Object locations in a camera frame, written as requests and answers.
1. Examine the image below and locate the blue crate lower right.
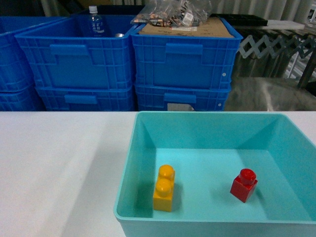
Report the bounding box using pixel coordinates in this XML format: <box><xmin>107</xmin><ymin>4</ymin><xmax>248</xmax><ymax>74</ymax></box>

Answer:
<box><xmin>134</xmin><ymin>85</ymin><xmax>231</xmax><ymax>112</ymax></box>

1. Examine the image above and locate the teal plastic bin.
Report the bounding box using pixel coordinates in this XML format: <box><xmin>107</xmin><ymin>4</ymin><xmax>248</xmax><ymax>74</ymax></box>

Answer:
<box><xmin>114</xmin><ymin>112</ymin><xmax>316</xmax><ymax>237</ymax></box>

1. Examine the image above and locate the blue crate upper left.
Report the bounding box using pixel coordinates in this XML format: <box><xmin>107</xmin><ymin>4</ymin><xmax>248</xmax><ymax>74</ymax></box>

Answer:
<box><xmin>15</xmin><ymin>14</ymin><xmax>135</xmax><ymax>90</ymax></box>

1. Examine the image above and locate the yellow two-stud block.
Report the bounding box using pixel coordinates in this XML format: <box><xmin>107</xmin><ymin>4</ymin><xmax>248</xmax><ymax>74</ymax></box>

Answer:
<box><xmin>153</xmin><ymin>164</ymin><xmax>175</xmax><ymax>212</ymax></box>

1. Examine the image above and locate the clear bag of parts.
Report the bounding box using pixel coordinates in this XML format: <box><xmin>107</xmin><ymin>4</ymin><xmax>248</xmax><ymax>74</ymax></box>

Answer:
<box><xmin>131</xmin><ymin>0</ymin><xmax>213</xmax><ymax>28</ymax></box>

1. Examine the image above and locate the clear water bottle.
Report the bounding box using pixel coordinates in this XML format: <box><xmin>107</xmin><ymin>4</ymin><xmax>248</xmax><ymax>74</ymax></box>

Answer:
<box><xmin>86</xmin><ymin>5</ymin><xmax>111</xmax><ymax>38</ymax></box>

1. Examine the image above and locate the black tray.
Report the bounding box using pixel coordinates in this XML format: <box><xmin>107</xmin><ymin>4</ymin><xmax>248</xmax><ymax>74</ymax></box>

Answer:
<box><xmin>211</xmin><ymin>13</ymin><xmax>268</xmax><ymax>26</ymax></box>

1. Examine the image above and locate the blue crate far left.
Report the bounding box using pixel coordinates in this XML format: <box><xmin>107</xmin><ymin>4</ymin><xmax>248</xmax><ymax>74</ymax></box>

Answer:
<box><xmin>0</xmin><ymin>16</ymin><xmax>65</xmax><ymax>112</ymax></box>

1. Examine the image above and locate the brown cardboard sheet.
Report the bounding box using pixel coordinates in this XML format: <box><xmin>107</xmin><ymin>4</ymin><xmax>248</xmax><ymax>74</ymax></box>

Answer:
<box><xmin>139</xmin><ymin>17</ymin><xmax>233</xmax><ymax>38</ymax></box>

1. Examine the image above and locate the blue crate lower left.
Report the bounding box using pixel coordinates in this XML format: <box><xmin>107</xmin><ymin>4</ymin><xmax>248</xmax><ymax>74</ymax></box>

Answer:
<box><xmin>36</xmin><ymin>86</ymin><xmax>135</xmax><ymax>112</ymax></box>

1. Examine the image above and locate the grey expandable roller conveyor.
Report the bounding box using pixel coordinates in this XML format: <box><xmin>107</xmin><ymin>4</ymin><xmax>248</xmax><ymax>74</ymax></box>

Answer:
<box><xmin>238</xmin><ymin>29</ymin><xmax>316</xmax><ymax>59</ymax></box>

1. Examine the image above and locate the blue crate with cardboard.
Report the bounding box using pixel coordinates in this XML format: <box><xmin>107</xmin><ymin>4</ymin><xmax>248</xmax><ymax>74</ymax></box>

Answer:
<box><xmin>131</xmin><ymin>17</ymin><xmax>243</xmax><ymax>90</ymax></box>

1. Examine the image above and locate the red single-stud block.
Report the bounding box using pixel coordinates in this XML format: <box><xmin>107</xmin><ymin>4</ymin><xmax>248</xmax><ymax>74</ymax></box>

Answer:
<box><xmin>230</xmin><ymin>168</ymin><xmax>258</xmax><ymax>203</ymax></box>

